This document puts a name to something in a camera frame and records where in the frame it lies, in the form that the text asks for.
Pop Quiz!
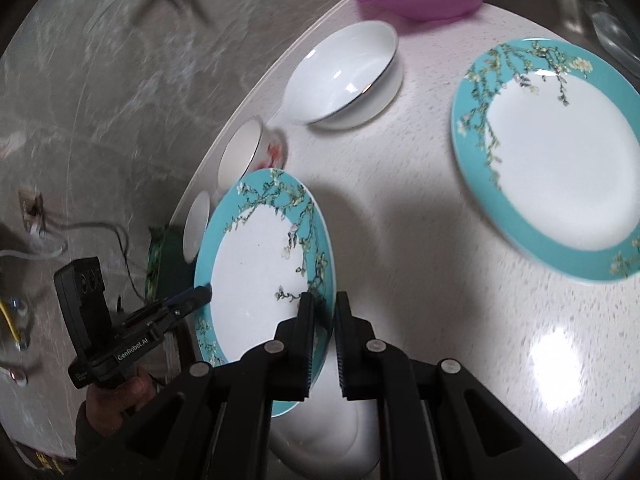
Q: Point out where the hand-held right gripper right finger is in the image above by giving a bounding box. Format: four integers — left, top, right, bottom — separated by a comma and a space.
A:
335, 292, 576, 480

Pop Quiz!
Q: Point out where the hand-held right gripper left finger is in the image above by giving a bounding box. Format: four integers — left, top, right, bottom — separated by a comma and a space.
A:
107, 292, 317, 480

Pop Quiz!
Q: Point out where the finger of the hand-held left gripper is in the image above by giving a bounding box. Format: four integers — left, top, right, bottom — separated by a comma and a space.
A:
122, 285, 213, 333

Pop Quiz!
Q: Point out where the teal floral rim plate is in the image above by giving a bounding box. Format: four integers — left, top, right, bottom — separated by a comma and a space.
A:
192, 167, 335, 418
450, 37, 640, 286

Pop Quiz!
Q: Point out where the large white bowl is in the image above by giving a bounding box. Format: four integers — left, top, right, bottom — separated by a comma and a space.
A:
282, 20, 405, 128

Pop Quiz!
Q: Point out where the person's left forearm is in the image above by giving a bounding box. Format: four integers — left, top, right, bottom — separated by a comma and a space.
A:
75, 405, 131, 480

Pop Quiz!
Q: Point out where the person's left hand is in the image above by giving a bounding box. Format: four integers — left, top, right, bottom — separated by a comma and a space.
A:
85, 367, 161, 438

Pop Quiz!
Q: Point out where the dark green box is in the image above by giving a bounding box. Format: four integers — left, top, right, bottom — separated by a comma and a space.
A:
145, 225, 193, 301

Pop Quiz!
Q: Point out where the small white bowl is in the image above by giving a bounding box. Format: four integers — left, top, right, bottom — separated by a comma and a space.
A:
182, 191, 212, 263

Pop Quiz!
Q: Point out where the stainless steel sink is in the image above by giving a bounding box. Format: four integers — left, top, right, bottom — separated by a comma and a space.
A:
480, 0, 640, 96

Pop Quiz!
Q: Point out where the clear glass container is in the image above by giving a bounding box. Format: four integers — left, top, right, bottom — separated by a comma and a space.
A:
590, 0, 640, 68

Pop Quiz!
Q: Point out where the black cable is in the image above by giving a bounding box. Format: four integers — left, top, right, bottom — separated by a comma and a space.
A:
45, 222, 146, 301

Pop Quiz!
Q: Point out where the yellow cable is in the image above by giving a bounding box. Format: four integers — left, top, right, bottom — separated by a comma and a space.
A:
0, 300, 26, 348

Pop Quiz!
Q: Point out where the white cable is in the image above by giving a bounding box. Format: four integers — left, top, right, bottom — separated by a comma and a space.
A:
0, 237, 68, 262

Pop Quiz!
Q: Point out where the wall socket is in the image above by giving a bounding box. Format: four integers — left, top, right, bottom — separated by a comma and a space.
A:
19, 187, 46, 233

